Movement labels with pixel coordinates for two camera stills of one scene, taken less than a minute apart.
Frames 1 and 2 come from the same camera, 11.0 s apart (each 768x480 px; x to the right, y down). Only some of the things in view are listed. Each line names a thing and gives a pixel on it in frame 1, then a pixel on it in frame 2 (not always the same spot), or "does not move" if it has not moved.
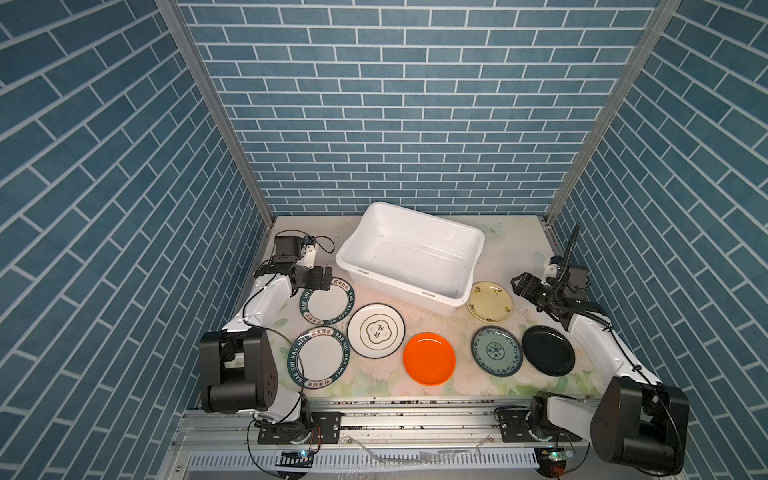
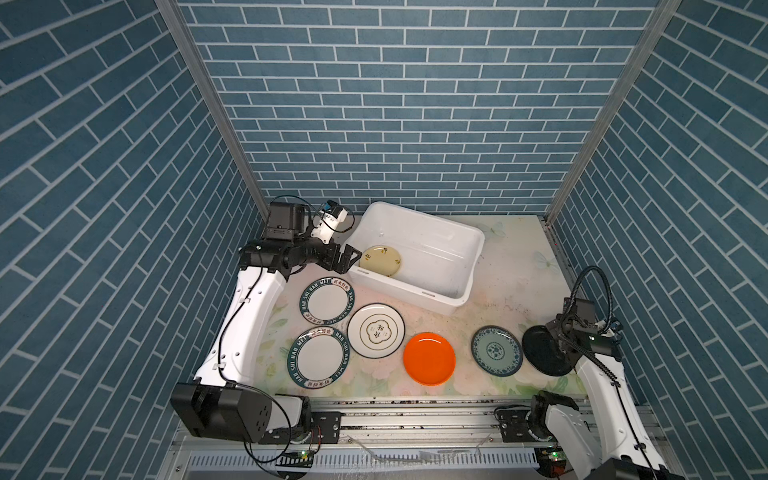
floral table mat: (358, 340) does not move
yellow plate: (489, 301) → (381, 259)
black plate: (549, 350) does not move
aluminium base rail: (377, 428) does not move
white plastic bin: (417, 257) does not move
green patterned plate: (497, 351) does not move
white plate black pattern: (376, 330) does not move
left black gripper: (315, 278) → (342, 264)
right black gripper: (531, 283) → (556, 326)
